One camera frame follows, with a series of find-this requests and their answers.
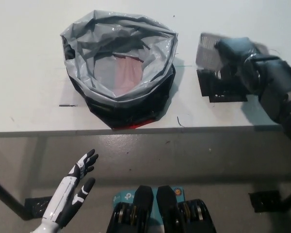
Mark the teal router box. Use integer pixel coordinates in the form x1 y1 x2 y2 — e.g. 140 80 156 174
111 186 185 223

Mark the black ribbed robot body block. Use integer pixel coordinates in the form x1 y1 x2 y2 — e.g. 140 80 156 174
156 185 218 233
106 185 154 233

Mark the black table foot plate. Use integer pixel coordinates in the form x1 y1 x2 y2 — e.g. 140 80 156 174
248 191 284 214
24 196 51 219

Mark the grey black plastic bag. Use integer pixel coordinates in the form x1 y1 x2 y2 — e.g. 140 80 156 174
60 9 179 132

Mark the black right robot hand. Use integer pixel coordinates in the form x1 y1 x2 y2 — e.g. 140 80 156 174
214 36 265 94

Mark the small grey rectangular basket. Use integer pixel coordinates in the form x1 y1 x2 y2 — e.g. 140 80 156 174
195 33 270 73

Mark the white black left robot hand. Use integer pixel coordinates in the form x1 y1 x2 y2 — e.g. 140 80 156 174
41 149 99 223

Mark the black tape patch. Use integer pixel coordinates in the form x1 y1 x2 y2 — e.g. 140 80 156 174
196 69 248 103

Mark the black diagonal table leg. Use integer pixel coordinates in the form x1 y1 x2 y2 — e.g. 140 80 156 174
0 172 31 220

